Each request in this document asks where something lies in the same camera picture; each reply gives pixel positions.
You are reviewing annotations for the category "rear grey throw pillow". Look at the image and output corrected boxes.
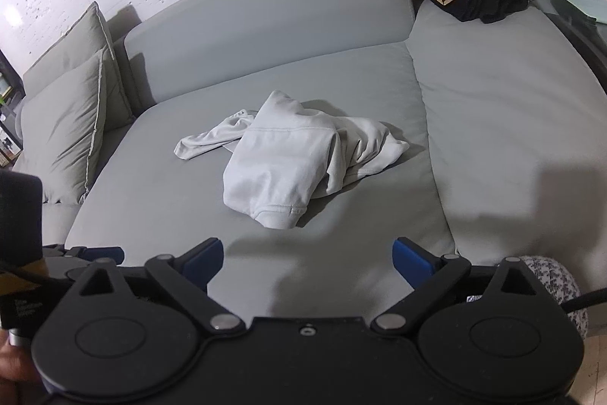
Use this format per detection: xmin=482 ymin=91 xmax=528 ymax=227
xmin=24 ymin=1 xmax=134 ymax=132

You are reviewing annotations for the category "glass side table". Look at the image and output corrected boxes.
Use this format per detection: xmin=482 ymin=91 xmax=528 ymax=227
xmin=535 ymin=0 xmax=606 ymax=79

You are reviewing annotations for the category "front grey throw pillow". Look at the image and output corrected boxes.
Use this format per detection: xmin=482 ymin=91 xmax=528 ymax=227
xmin=13 ymin=48 xmax=110 ymax=205

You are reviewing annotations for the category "grey sofa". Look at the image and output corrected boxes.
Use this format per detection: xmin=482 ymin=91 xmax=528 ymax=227
xmin=16 ymin=0 xmax=606 ymax=320

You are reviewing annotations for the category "patterned grey rug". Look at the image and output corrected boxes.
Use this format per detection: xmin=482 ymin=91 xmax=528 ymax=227
xmin=521 ymin=256 xmax=588 ymax=339

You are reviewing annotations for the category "bookshelf with books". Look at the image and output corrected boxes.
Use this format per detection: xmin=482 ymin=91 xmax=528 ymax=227
xmin=1 ymin=54 xmax=26 ymax=169

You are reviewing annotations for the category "person left hand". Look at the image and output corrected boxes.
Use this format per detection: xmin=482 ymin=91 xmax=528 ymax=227
xmin=0 ymin=330 xmax=40 ymax=404

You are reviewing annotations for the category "grey throw pillow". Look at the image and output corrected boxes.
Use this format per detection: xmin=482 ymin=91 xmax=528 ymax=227
xmin=13 ymin=48 xmax=110 ymax=205
xmin=24 ymin=1 xmax=134 ymax=132

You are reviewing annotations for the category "white hoodie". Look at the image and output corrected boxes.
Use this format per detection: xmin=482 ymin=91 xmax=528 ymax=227
xmin=174 ymin=90 xmax=409 ymax=230

